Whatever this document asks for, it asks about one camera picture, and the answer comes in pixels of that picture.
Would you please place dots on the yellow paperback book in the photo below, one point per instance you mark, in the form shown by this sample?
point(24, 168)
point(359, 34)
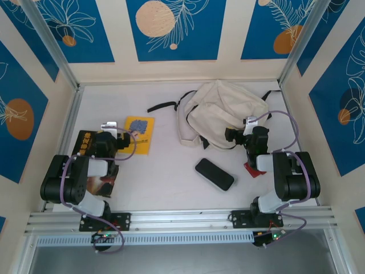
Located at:
point(145, 134)

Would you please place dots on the black book with gold lettering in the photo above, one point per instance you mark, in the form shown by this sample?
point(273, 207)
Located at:
point(82, 142)

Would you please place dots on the cream canvas backpack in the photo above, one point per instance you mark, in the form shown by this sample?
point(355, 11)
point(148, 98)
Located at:
point(222, 108)

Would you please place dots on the red wallet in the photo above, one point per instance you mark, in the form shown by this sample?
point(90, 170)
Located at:
point(252, 172)

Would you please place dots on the black pencil case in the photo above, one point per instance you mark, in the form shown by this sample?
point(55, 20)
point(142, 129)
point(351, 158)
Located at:
point(212, 172)

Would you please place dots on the dark book with orange glow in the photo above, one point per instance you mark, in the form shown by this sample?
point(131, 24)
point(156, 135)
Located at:
point(99, 185)

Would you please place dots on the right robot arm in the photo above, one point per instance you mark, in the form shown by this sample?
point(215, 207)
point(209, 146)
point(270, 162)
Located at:
point(293, 185)

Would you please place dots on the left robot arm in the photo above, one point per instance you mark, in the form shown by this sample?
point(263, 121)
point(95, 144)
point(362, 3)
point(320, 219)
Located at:
point(75, 191)

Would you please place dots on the small controller circuit board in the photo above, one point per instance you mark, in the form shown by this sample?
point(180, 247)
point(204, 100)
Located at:
point(104, 236)
point(265, 238)

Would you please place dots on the grey metal panel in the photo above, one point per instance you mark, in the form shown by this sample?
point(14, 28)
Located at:
point(182, 259)

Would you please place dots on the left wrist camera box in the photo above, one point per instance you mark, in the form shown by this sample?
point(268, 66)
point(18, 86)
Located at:
point(109, 125)

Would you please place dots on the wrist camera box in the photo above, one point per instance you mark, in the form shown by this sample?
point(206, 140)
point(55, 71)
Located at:
point(109, 125)
point(251, 121)

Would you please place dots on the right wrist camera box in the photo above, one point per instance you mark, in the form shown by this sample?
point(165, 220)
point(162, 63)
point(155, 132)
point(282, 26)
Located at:
point(251, 121)

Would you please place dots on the aluminium table side rail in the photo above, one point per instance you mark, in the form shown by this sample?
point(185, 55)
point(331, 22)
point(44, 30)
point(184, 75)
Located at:
point(76, 100)
point(288, 108)

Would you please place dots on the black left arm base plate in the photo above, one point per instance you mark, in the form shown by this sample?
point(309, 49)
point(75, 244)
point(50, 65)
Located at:
point(122, 221)

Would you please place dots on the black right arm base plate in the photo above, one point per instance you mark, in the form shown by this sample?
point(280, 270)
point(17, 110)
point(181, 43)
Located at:
point(239, 218)

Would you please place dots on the aluminium mounting rail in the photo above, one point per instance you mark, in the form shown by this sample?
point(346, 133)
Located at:
point(182, 217)

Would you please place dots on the aluminium frame post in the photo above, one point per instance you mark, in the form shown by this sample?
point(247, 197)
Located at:
point(303, 42)
point(51, 42)

